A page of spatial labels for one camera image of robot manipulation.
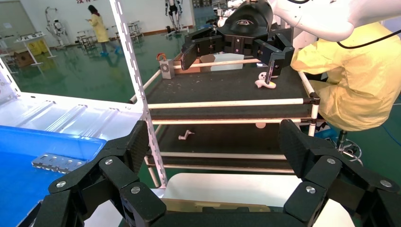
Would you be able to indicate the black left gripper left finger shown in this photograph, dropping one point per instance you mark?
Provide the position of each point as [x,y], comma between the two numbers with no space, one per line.
[109,175]

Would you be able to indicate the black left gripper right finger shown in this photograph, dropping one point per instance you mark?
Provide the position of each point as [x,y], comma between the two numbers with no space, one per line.
[325,175]

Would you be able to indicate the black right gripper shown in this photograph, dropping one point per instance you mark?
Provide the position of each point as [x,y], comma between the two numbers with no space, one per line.
[247,25]

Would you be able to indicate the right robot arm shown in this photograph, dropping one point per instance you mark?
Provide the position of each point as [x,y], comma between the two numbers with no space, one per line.
[325,15]

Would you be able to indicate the silver notched metal part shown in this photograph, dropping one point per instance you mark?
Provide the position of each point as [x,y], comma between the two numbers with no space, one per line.
[56,163]

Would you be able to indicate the black swivel stool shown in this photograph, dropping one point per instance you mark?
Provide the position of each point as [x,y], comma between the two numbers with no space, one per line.
[342,139]

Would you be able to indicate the white plastic toy figure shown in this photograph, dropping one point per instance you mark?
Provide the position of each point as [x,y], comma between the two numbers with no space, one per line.
[263,84]

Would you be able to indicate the brown cardboard box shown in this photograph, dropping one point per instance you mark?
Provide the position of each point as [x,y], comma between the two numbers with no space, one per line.
[188,72]
[23,59]

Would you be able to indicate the white metal shelf rack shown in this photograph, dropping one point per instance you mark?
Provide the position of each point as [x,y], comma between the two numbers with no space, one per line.
[78,116]

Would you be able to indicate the white humanoid robot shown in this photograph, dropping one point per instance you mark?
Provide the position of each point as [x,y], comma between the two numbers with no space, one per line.
[173,12]
[57,26]

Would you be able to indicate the dark mat tray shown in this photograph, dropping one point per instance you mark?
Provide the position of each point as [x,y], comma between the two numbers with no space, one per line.
[188,205]

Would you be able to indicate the blue plastic bin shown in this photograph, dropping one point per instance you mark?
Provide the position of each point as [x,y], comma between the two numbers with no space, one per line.
[18,188]

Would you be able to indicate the seated person in yellow suit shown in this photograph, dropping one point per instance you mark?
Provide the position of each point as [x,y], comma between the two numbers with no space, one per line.
[360,87]

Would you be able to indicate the person in yellow coat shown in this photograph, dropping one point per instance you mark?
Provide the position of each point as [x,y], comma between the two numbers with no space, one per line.
[98,28]

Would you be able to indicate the yellow sign board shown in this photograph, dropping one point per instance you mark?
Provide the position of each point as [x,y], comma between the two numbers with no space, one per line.
[37,47]

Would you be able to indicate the white workshop table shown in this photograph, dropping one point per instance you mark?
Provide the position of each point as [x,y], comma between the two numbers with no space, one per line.
[31,37]

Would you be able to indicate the metal frame table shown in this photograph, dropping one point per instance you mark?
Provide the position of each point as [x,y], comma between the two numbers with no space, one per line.
[86,39]
[134,26]

